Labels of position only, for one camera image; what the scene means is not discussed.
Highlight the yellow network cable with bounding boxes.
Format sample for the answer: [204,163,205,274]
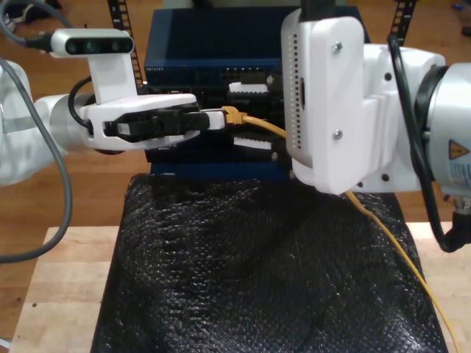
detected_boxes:
[222,105,461,353]

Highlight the black rack server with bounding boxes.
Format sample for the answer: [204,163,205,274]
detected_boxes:
[145,85,284,121]

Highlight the black rack shelf tray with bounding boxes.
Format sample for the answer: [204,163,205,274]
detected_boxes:
[145,139,291,165]

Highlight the black bubble wrap mat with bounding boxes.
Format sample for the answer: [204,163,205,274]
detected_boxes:
[90,173,448,353]

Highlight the white shoe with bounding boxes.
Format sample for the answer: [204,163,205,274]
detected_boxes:
[0,13,16,35]

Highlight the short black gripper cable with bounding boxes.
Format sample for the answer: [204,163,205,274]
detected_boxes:
[387,35,463,254]
[68,76,96,130]

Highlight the blue rack base plate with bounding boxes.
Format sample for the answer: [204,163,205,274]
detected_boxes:
[149,161,295,181]

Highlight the blue network switch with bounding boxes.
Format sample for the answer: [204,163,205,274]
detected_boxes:
[144,9,295,88]

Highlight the black perforated rack post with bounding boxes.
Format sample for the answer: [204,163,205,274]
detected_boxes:
[106,0,146,89]
[389,0,417,38]

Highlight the long grey arm cable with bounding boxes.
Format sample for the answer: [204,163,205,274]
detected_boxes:
[0,0,74,264]

